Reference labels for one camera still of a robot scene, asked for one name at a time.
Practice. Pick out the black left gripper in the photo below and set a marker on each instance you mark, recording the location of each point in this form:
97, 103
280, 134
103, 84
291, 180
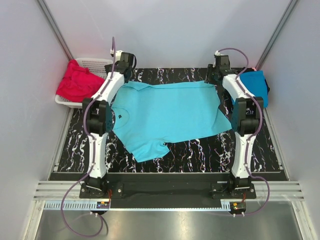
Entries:
108, 66

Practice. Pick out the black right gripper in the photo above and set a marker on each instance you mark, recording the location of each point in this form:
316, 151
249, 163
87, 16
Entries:
210, 68

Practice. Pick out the light cyan t shirt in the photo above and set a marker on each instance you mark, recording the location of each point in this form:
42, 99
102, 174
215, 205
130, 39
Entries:
147, 117

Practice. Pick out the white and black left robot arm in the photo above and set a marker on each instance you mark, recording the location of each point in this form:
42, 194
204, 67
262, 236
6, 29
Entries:
98, 118

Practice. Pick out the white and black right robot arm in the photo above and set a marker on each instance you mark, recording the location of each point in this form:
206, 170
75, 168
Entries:
246, 120

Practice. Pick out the folded black t shirt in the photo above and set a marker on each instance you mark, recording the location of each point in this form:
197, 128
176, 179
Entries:
248, 70

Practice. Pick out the folded blue t shirt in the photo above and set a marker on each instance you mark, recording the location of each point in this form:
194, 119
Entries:
255, 83

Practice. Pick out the red t shirt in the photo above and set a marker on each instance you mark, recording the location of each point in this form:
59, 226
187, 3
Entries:
78, 83

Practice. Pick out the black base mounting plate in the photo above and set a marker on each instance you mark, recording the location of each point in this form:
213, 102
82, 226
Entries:
166, 201

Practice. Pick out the right small circuit board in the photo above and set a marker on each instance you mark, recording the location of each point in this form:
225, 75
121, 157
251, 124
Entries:
239, 205

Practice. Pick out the small circuit board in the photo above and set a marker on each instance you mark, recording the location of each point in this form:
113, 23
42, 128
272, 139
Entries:
103, 205
239, 205

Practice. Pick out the left small circuit board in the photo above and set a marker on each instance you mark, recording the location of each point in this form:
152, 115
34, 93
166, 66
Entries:
103, 205

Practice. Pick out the right aluminium corner post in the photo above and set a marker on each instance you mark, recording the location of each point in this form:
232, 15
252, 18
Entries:
277, 32

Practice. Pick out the aluminium corner post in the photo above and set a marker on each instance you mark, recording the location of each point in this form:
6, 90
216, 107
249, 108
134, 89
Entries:
44, 8
277, 32

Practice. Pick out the left aluminium corner post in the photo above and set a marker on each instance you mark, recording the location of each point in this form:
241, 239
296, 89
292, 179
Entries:
44, 8

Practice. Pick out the aluminium front frame rail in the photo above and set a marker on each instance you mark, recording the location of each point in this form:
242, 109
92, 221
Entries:
278, 190

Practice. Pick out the white slotted cable duct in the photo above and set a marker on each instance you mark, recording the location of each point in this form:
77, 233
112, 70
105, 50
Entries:
70, 205

